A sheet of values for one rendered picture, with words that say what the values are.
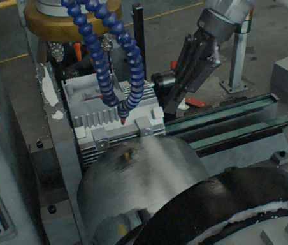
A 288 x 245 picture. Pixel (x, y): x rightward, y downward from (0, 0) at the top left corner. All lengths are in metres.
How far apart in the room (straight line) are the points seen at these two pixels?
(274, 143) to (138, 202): 0.63
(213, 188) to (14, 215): 0.53
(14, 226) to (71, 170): 0.16
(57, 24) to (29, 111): 0.76
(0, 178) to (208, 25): 0.48
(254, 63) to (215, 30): 0.84
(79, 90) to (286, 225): 0.64
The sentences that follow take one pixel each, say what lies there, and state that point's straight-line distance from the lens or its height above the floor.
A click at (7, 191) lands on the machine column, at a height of 1.09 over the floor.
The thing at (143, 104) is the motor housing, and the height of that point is 1.09.
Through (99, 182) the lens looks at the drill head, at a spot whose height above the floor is 1.13.
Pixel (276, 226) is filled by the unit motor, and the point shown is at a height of 1.35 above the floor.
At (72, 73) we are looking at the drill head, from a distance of 0.99.
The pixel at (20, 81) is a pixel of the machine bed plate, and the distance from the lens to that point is 1.55.
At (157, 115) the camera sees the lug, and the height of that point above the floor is 1.08.
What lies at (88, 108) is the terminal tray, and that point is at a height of 1.13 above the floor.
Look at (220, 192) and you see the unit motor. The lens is 0.29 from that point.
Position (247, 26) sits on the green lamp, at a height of 1.05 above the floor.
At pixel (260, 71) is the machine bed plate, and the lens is 1.52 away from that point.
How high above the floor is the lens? 1.59
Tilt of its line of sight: 40 degrees down
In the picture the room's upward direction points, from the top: 4 degrees counter-clockwise
